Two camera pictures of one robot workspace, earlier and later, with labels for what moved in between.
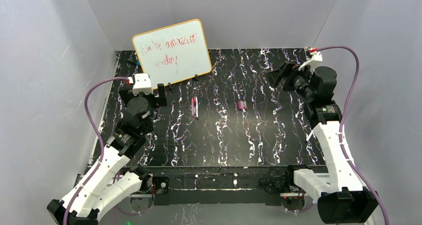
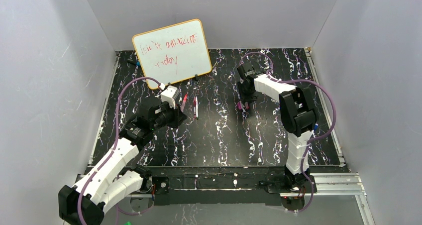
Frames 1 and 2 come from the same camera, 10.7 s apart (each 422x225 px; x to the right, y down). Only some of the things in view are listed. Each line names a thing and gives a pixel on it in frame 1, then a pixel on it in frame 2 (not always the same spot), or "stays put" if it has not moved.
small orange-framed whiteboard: x=173 y=53 stays put
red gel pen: x=196 y=107 stays put
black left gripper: x=158 y=96 to x=179 y=116
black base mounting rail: x=209 y=185 stays put
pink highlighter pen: x=193 y=107 to x=183 y=104
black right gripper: x=289 y=75 to x=246 y=93
